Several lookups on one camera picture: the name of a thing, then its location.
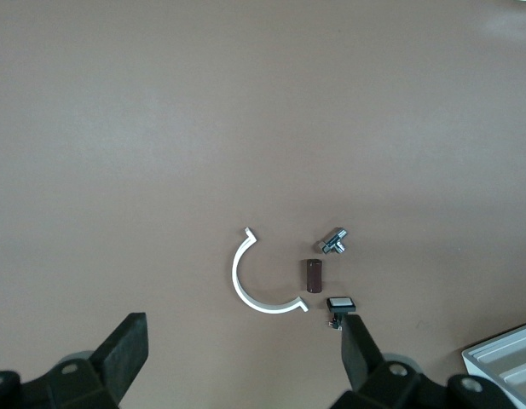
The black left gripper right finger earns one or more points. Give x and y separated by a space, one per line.
360 358

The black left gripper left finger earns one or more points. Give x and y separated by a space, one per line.
117 353

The dark brown ridged block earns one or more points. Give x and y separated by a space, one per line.
313 277

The white drawer cabinet housing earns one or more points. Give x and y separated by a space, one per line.
470 357

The white cabinet drawer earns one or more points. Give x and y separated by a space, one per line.
522 383
507 355

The shiny metal tee fitting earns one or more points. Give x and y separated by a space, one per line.
333 240

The black switch with white cap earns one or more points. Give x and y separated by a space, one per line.
341 303

